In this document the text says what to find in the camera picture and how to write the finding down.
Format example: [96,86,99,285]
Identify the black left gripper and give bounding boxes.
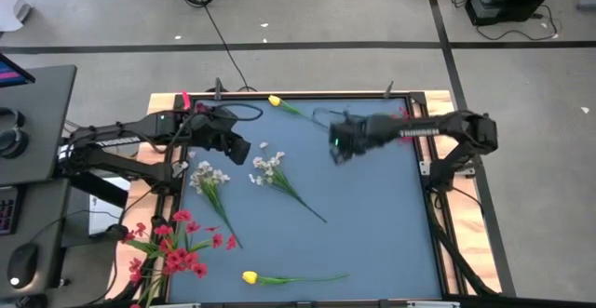
[185,104,253,167]

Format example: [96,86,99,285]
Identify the blue table mat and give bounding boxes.
[168,97,442,302]

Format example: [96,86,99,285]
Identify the black metal table frame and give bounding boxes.
[111,77,502,308]

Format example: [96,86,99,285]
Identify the thin black floor cable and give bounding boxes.
[449,0,562,43]

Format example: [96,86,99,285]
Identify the white artificial flower spray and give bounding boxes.
[187,151,244,248]
[248,141,329,224]

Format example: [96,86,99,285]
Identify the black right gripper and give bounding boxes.
[328,112,378,166]

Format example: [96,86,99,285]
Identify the black keyboard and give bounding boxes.
[0,186,18,237]

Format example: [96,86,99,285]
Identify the long black floor cable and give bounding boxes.
[190,0,258,93]

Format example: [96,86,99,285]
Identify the yellow artificial tulip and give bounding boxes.
[268,94,327,130]
[241,270,349,286]

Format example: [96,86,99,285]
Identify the dark grey desk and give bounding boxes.
[0,180,66,300]
[0,63,78,188]

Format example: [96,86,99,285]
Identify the black headphones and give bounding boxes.
[0,107,27,160]

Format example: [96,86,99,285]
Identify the computer monitor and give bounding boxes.
[0,52,37,89]

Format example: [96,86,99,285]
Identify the white flat bracket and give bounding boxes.
[148,301,202,308]
[407,300,461,308]

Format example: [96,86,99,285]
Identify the white rectangular box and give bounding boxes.
[88,177,131,235]

